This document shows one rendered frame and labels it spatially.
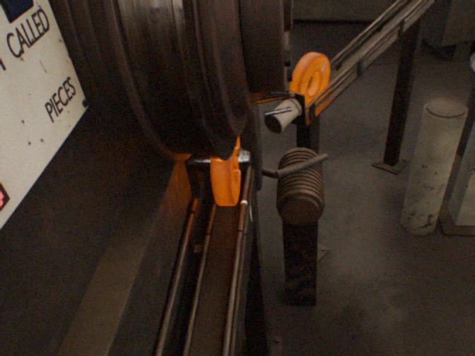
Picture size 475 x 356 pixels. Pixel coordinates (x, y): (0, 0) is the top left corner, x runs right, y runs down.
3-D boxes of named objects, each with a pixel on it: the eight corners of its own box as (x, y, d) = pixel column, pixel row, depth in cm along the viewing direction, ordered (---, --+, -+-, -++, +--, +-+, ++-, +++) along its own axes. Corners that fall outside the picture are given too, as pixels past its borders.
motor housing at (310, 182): (281, 313, 148) (274, 193, 114) (283, 260, 165) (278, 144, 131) (321, 315, 147) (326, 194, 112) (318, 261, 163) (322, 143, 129)
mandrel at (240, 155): (162, 152, 85) (160, 174, 83) (155, 143, 81) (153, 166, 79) (251, 152, 82) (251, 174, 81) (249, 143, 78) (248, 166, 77)
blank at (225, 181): (208, 193, 72) (227, 193, 71) (211, 106, 76) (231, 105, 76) (223, 212, 86) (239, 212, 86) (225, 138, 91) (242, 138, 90)
